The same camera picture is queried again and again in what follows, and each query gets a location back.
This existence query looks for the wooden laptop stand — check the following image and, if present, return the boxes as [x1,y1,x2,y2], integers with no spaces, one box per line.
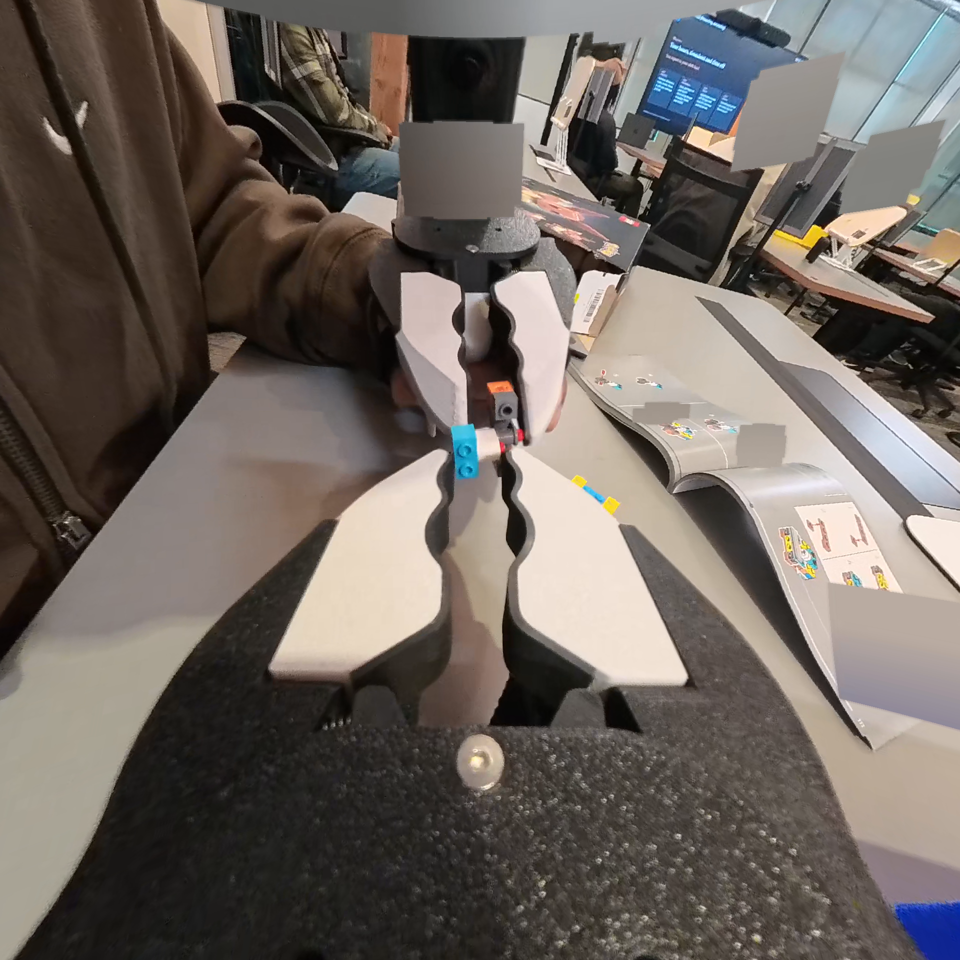
[821,204,912,265]

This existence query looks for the dark grey desk cable cover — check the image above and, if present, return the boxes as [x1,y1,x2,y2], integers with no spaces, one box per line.
[696,294,960,511]

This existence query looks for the grey monitor on arm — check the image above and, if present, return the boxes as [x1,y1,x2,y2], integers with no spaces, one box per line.
[752,137,858,235]

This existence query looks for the dark printed toy box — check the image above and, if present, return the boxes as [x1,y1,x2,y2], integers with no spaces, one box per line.
[519,176,650,339]

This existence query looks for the white tablet stand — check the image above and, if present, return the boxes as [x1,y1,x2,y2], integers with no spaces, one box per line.
[534,56,597,170]

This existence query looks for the black mesh office chair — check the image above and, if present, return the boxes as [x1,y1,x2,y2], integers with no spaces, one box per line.
[643,141,765,285]

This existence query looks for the wooden post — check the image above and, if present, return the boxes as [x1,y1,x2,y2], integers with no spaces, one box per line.
[369,33,410,138]

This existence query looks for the person's brown hoodie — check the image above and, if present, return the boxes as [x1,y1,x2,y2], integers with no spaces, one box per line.
[0,0,249,657]

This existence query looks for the yellow blue brown brick assembly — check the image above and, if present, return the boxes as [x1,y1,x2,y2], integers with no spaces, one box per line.
[570,474,622,515]

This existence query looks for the teal grey orange brick assembly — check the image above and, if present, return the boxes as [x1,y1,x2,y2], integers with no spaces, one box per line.
[451,380,526,481]

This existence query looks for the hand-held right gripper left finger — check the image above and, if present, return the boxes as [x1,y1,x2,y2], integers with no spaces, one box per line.
[267,447,453,684]

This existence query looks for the brown-edged office desk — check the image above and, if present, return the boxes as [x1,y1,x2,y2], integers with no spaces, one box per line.
[757,232,937,354]

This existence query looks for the large display screen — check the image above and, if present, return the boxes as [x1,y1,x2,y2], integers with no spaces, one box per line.
[636,16,810,141]

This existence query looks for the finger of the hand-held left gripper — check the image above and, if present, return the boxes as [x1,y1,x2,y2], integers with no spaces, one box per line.
[489,270,573,445]
[393,270,471,440]

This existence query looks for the grey instruction booklet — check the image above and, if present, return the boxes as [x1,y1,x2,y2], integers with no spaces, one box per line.
[566,352,960,751]

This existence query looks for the blue plastic bin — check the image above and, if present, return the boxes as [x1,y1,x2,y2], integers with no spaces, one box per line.
[894,902,960,960]

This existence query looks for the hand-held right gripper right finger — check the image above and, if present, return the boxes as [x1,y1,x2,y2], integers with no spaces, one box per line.
[502,448,690,690]

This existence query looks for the person's left forearm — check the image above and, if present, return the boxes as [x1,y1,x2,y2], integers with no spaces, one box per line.
[198,202,395,370]

